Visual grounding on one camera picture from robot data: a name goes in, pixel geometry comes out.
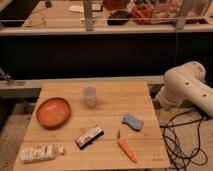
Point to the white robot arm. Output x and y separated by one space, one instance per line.
186 82

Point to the grey metal post right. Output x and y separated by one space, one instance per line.
182 17

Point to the orange toy carrot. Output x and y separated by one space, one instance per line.
122 143

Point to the black and white box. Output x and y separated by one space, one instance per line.
89 136

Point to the white paper on bench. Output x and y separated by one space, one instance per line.
76 8

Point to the clear plastic bottle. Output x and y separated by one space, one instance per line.
40 153

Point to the orange ceramic bowl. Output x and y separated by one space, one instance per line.
53 112

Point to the blue sponge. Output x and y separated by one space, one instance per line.
133 122

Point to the grey metal post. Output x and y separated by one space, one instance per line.
182 17
87 4

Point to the orange crate on bench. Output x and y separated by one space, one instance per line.
141 15

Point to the metal clamp at left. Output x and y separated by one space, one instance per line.
9 80

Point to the black tray on bench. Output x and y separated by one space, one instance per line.
119 17

